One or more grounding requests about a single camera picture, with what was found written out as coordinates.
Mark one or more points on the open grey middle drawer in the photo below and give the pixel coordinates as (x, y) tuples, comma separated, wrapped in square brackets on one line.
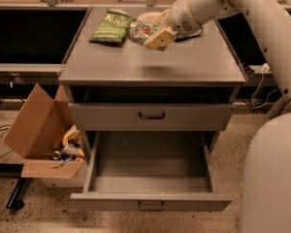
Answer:
[(150, 172)]

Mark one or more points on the white paper bowl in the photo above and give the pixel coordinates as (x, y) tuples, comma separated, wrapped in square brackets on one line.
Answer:
[(147, 17)]

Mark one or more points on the open cardboard box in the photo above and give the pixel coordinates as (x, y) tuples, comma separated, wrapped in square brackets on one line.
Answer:
[(38, 130)]

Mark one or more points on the green chip bag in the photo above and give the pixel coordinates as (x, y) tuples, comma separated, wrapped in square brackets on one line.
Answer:
[(112, 28)]

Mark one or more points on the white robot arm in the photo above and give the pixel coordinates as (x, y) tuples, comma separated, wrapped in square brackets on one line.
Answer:
[(268, 21)]

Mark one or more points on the blue pepsi can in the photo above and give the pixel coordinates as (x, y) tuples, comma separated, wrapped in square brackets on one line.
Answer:
[(192, 35)]

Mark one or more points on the black floor stand leg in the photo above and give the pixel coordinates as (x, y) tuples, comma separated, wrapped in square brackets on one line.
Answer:
[(13, 171)]

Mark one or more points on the crushed 7up can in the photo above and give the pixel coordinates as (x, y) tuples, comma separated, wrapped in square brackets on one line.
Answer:
[(140, 31)]

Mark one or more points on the grey drawer cabinet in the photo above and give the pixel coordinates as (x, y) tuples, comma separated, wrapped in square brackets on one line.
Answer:
[(197, 71)]

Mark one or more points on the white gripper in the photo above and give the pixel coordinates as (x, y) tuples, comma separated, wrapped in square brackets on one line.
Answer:
[(178, 19)]

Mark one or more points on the closed grey top drawer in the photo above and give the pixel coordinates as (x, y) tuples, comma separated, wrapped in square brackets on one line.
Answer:
[(150, 117)]

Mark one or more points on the white power adapter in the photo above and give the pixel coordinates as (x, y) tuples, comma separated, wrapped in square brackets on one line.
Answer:
[(266, 68)]

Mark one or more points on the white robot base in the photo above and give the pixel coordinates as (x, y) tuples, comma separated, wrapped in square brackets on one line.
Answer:
[(266, 182)]

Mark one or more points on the small can in box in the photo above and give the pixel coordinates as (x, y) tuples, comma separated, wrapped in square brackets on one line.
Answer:
[(57, 154)]

